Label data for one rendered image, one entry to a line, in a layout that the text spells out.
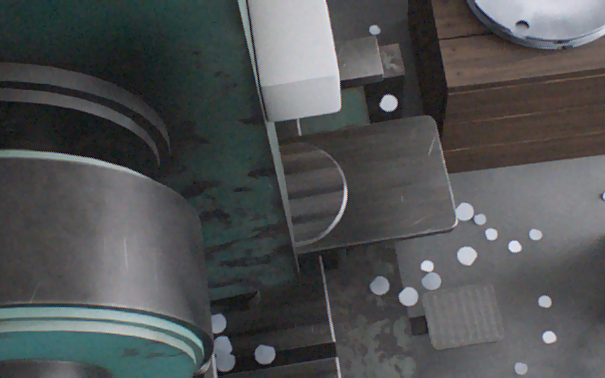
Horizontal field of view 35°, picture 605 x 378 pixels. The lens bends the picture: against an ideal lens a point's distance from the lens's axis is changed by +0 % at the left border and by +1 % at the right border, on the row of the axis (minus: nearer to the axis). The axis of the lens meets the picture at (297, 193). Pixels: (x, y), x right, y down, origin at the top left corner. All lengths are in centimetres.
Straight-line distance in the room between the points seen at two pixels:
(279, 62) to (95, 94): 10
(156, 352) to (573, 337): 147
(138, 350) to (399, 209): 66
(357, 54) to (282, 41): 81
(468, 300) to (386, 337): 54
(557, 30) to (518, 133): 24
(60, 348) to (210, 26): 14
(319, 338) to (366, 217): 15
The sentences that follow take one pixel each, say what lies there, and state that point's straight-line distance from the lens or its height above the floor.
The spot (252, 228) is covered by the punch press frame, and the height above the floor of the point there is 118.
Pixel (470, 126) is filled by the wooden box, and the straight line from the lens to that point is 175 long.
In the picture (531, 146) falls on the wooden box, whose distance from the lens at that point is 187.
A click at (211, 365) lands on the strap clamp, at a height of 76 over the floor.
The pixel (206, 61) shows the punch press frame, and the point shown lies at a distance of 43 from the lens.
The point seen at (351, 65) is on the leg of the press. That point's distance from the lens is 128.
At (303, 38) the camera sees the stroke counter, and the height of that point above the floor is 133.
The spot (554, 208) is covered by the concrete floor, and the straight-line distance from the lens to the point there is 192.
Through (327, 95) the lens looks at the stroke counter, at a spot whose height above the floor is 132.
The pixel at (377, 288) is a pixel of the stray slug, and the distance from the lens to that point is 115.
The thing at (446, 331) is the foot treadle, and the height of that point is 16.
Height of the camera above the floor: 175
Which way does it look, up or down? 66 degrees down
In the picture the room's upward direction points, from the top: 10 degrees counter-clockwise
